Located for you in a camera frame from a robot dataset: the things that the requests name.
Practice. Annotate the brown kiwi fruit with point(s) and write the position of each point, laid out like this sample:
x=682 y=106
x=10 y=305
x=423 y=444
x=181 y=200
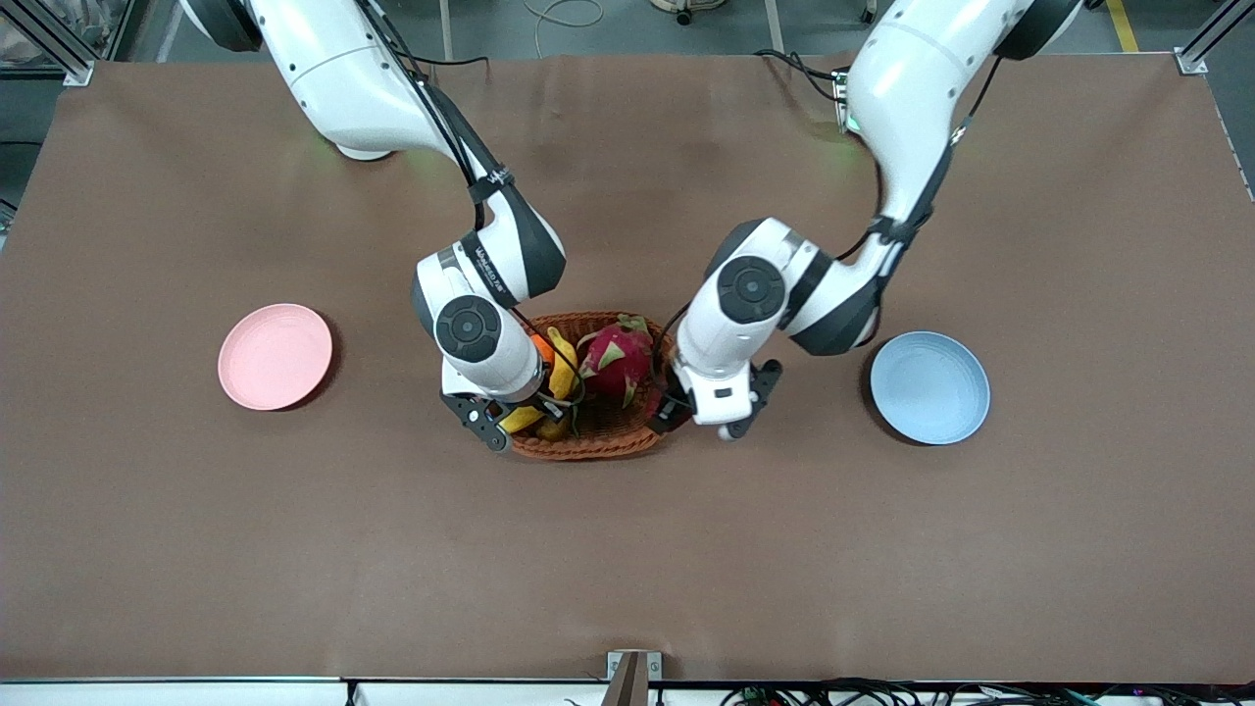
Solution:
x=555 y=429

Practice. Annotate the pink round plate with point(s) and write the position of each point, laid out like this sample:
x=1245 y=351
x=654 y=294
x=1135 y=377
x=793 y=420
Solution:
x=275 y=356

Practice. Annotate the white table edge rail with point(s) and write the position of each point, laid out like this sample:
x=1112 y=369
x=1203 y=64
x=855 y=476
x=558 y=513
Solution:
x=196 y=694

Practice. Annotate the orange mandarin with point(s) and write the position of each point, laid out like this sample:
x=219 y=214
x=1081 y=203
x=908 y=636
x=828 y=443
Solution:
x=541 y=348

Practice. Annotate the yellow banana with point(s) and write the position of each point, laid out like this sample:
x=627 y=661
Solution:
x=564 y=373

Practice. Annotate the brown wicker basket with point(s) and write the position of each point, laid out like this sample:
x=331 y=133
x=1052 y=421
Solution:
x=598 y=436

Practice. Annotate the brown table cover sheet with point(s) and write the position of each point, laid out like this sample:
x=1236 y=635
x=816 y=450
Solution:
x=294 y=539

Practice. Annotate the pink dragon fruit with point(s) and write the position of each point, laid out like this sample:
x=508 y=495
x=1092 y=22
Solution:
x=618 y=363

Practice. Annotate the aluminium frame post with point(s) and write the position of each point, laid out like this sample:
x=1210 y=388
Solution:
x=1211 y=39
x=59 y=44

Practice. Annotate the light blue round plate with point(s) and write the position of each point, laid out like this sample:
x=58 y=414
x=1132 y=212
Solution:
x=929 y=387

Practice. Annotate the white caster wheel base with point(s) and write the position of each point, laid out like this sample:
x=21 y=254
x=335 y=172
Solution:
x=686 y=8

